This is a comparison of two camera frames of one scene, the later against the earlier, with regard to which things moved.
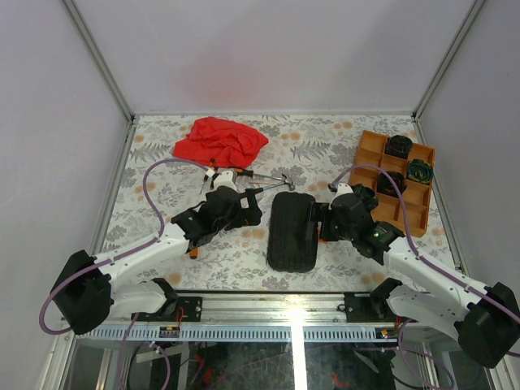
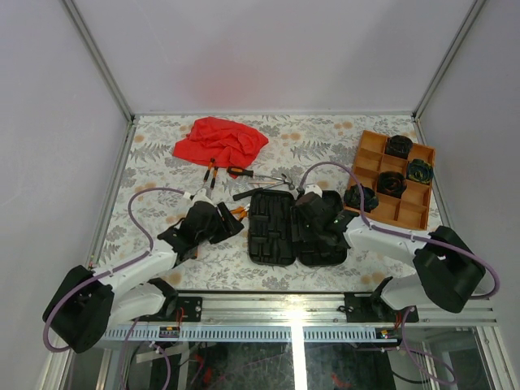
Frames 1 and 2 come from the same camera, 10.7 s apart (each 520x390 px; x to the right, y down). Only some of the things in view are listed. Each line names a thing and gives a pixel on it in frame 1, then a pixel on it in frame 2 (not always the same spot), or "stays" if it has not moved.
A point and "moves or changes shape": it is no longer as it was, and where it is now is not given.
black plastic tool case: x=288 y=249 moves or changes shape
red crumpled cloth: x=225 y=142 stays
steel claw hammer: x=259 y=189 stays
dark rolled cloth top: x=399 y=145 stays
